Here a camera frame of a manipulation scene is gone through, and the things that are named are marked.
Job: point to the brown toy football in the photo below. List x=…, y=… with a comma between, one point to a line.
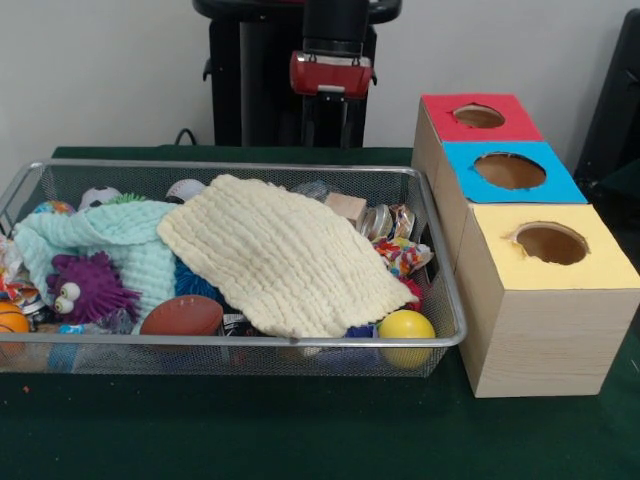
x=182, y=316

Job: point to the colourful crinkly packet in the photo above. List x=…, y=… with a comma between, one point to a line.
x=400, y=256

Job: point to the small wooden block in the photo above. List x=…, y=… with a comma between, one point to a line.
x=346, y=207

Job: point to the white ball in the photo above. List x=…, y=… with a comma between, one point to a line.
x=186, y=190

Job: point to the yellow ball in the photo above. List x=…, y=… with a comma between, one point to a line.
x=406, y=326

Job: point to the clear mesh bin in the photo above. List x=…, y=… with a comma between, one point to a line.
x=120, y=356

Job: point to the cream yellow cloth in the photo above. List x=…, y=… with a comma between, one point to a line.
x=285, y=255

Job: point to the small soccer ball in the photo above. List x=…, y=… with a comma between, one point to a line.
x=98, y=197

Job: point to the mint green cloth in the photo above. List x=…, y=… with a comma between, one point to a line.
x=120, y=235

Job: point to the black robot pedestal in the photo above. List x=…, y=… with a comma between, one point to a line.
x=260, y=80

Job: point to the black chair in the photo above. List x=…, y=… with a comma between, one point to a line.
x=615, y=110

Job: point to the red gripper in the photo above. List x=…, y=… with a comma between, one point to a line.
x=330, y=75

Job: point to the dark green table cloth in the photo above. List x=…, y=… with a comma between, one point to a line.
x=300, y=430

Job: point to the orange toy basketball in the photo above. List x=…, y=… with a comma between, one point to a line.
x=10, y=320

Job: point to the purple spiky toy with eyes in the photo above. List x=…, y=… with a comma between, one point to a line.
x=92, y=285

